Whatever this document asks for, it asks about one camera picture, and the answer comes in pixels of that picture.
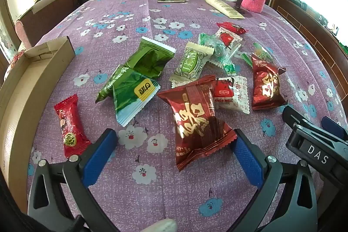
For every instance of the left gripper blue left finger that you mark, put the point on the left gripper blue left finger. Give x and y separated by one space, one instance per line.
60 198

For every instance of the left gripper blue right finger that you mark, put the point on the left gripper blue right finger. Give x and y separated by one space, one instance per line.
285 199

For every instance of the small red candy packet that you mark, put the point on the small red candy packet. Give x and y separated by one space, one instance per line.
73 137

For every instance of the dark red foil bag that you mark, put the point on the dark red foil bag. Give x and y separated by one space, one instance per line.
266 85

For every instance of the white red snack packet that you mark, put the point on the white red snack packet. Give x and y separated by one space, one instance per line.
231 93

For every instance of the clear green cake packet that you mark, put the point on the clear green cake packet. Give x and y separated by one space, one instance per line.
260 52

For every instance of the large red snack bag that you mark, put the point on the large red snack bag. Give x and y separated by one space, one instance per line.
199 132

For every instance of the green bag yellow label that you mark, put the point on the green bag yellow label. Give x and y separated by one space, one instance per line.
131 92

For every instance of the clear green candy wrapper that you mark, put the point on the clear green candy wrapper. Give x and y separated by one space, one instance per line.
220 57

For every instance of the white packet red square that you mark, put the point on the white packet red square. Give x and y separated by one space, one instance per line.
232 41

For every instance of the small red wrapper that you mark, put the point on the small red wrapper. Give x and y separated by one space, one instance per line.
232 28

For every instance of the cream green snack packet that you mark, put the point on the cream green snack packet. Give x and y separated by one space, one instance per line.
191 65

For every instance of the dark green foil bag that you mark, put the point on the dark green foil bag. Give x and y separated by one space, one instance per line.
149 59

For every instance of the white gloved left hand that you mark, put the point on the white gloved left hand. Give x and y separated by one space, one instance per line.
165 225

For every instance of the shallow cardboard box tray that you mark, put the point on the shallow cardboard box tray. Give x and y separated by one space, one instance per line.
24 95

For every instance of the cream lotion tube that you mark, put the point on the cream lotion tube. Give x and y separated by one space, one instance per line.
225 9

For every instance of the brown armchair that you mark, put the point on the brown armchair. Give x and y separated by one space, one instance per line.
41 18

